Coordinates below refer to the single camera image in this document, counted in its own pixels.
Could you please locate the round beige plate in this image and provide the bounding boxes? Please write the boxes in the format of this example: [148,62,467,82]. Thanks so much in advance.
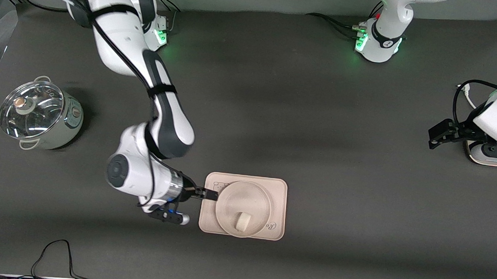
[214,180,275,240]

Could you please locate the white steamed bun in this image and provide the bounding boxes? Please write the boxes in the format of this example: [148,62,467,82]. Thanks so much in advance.
[235,212,252,232]

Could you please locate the beige rectangular bear-print tray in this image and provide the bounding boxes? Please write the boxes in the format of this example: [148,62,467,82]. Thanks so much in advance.
[198,171,289,241]

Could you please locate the beige flat board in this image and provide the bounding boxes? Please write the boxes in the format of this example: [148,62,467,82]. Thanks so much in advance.
[464,139,497,167]

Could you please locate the pale green electric cooking pot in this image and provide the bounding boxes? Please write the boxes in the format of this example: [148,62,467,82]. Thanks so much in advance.
[0,73,87,153]

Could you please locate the glass pot lid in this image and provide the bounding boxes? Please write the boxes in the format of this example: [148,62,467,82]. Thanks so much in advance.
[0,78,66,141]

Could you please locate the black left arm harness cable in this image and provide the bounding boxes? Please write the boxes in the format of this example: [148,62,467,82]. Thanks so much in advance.
[451,78,497,126]

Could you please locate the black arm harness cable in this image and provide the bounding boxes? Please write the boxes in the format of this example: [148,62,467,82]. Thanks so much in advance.
[11,0,184,208]
[451,78,497,126]

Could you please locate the white power plug with cord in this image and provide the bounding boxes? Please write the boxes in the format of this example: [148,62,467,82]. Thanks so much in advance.
[455,82,479,109]

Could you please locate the thin black looped cable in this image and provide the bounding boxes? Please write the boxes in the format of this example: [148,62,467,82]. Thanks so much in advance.
[31,238,96,279]

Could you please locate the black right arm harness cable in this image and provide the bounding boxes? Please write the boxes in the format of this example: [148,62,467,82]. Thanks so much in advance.
[11,0,184,208]

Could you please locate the black left arm base cable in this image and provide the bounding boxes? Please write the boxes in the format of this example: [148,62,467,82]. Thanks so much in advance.
[304,0,385,42]

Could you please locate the black arm base cable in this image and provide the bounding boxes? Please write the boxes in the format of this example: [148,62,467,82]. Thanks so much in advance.
[304,0,385,42]
[149,0,182,34]

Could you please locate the black right arm base cable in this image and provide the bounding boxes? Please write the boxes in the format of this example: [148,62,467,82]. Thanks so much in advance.
[149,0,182,34]

